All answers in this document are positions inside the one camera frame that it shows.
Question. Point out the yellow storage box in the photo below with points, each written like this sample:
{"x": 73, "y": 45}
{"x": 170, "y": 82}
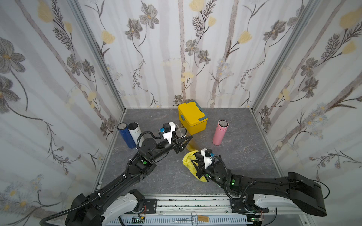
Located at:
{"x": 192, "y": 117}

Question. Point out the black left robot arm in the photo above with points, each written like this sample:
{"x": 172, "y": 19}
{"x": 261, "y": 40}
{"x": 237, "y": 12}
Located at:
{"x": 89, "y": 210}

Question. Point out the white thermos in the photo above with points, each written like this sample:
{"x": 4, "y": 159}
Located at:
{"x": 134, "y": 130}

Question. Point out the white slotted cable duct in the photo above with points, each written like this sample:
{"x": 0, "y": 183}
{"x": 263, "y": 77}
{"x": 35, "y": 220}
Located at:
{"x": 215, "y": 220}

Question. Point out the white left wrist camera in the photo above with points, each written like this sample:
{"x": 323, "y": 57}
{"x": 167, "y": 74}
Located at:
{"x": 167, "y": 131}

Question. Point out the gold thermos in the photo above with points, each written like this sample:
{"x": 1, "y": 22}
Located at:
{"x": 182, "y": 132}

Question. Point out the yellow grey cleaning cloth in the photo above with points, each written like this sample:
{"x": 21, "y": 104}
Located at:
{"x": 195, "y": 163}

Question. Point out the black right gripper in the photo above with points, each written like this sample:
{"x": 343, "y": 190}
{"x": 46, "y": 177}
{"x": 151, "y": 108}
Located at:
{"x": 202, "y": 165}

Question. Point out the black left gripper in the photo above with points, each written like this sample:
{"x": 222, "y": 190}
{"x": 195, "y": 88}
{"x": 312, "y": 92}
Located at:
{"x": 177, "y": 147}

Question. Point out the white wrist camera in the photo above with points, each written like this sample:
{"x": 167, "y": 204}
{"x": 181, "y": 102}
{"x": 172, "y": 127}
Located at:
{"x": 207, "y": 156}
{"x": 167, "y": 131}

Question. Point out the blue thermos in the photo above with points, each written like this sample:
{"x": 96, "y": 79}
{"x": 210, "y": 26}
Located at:
{"x": 126, "y": 135}

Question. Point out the pink thermos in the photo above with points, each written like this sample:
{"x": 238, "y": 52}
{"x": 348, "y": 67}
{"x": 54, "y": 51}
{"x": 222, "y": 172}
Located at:
{"x": 221, "y": 129}

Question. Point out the brown cardboard tag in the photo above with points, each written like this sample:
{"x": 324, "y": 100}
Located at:
{"x": 202, "y": 218}

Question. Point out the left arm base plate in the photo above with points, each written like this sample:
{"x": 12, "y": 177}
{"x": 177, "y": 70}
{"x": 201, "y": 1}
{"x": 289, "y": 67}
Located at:
{"x": 147, "y": 206}

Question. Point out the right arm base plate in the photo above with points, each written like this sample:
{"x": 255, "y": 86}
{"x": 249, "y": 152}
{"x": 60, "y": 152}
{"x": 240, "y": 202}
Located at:
{"x": 247, "y": 207}

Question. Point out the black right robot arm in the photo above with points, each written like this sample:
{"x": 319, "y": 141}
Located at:
{"x": 305, "y": 193}

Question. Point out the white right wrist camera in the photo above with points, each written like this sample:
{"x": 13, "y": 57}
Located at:
{"x": 207, "y": 156}

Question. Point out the green circuit board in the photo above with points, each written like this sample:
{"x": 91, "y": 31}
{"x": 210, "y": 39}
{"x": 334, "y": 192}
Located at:
{"x": 138, "y": 220}

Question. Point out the metal scissors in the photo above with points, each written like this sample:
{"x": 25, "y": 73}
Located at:
{"x": 192, "y": 219}

